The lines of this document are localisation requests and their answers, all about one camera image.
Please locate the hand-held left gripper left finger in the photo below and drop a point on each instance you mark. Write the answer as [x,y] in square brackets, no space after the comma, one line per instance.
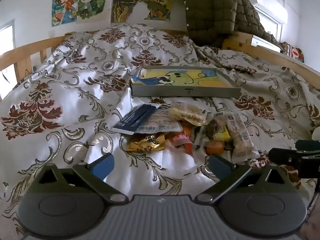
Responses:
[102,166]

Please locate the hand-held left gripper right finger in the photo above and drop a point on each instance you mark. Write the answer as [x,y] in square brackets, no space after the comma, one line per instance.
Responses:
[220,166]

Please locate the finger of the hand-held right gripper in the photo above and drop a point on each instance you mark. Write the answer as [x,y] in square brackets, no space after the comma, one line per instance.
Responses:
[285,157]
[308,145]

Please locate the tangerine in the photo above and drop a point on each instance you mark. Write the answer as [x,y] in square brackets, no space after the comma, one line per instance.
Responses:
[215,147]

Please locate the clear nut bar packet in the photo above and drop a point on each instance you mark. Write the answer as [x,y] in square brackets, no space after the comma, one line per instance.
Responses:
[240,135]

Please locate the dark dried fruit packet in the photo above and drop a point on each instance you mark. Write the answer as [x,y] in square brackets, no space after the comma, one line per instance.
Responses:
[213,127]

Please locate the orange snack packet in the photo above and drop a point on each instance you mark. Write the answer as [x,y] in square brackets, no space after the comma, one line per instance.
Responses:
[181,138]

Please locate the gold snack packet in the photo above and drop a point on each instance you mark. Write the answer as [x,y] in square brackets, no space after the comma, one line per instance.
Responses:
[145,142]

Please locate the dark blue packet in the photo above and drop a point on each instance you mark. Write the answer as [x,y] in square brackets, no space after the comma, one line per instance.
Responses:
[135,120]

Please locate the puffed rice cracker packet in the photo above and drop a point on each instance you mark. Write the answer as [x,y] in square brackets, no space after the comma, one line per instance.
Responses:
[187,113]

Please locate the white packet green label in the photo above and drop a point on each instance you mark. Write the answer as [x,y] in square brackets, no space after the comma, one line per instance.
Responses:
[160,123]

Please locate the grey tray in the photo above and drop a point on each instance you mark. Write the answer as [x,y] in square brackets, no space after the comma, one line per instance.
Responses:
[162,92]

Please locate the floral printed blanket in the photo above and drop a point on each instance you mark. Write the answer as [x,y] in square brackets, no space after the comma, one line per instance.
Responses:
[75,92]

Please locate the red printed bag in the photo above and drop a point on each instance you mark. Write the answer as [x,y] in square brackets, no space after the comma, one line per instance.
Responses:
[292,52]

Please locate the white box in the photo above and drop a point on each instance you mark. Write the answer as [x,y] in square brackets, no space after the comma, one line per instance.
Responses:
[265,43]

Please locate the white air conditioner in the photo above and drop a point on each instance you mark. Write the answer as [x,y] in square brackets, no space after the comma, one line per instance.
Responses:
[270,10]

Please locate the green quilted jacket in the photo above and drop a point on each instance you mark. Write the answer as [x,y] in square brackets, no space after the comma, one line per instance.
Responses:
[212,10]

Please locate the window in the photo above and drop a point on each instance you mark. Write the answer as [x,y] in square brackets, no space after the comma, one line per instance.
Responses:
[6,42]

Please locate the wooden bed frame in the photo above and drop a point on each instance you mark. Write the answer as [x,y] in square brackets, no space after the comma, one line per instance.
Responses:
[17,51]

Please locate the cartoon figures wall poster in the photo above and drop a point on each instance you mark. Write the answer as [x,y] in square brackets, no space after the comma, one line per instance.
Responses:
[75,5]

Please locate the yellow green wall poster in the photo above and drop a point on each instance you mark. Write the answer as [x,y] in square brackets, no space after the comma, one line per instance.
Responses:
[125,0]

